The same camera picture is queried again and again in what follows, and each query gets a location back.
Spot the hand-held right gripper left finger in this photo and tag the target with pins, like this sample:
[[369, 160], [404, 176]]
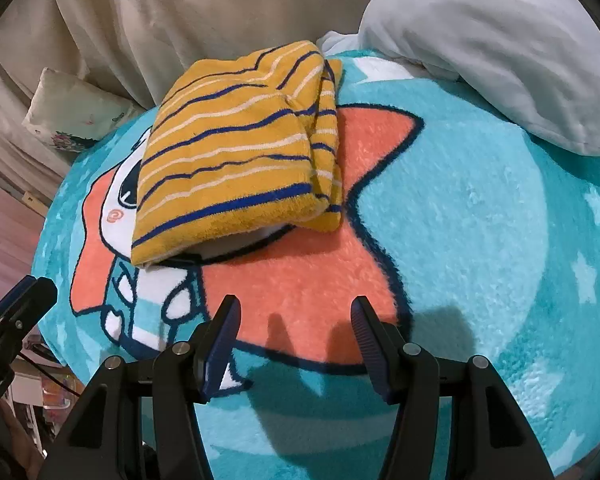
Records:
[[220, 350]]

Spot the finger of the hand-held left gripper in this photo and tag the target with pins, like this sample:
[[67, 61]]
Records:
[[35, 300], [5, 300]]

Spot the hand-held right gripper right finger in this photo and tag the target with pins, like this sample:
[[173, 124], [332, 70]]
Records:
[[375, 355]]

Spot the yellow striped sweater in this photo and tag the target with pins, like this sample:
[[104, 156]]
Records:
[[230, 160]]

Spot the teal star printed blanket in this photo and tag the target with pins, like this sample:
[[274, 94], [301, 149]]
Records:
[[455, 240]]

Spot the white floral pillow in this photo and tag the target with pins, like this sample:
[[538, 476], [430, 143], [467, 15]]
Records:
[[75, 110]]

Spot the beige curtain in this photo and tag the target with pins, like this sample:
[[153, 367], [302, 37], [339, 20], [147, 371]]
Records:
[[155, 15]]

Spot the white plush toy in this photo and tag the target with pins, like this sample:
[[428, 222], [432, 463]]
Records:
[[505, 50]]

